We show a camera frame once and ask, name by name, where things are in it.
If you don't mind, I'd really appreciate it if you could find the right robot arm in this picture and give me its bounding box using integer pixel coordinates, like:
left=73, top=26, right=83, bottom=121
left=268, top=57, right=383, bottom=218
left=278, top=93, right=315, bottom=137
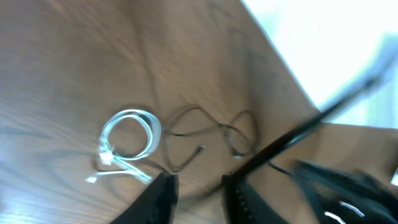
left=293, top=161, right=397, bottom=224

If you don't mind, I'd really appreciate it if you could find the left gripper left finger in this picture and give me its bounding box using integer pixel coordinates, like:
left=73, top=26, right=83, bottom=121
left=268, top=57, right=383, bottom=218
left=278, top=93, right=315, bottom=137
left=110, top=172, right=179, bottom=224

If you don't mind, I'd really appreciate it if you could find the white usb cable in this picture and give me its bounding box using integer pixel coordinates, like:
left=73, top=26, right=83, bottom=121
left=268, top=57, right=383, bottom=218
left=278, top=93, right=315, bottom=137
left=85, top=108, right=162, bottom=185

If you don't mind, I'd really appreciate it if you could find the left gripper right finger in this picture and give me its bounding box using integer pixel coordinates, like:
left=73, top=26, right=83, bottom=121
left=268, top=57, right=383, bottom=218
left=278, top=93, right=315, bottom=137
left=221, top=175, right=288, bottom=224

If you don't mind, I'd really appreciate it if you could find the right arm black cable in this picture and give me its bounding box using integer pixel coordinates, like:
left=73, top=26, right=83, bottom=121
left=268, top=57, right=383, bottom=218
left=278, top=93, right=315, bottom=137
left=231, top=34, right=398, bottom=180

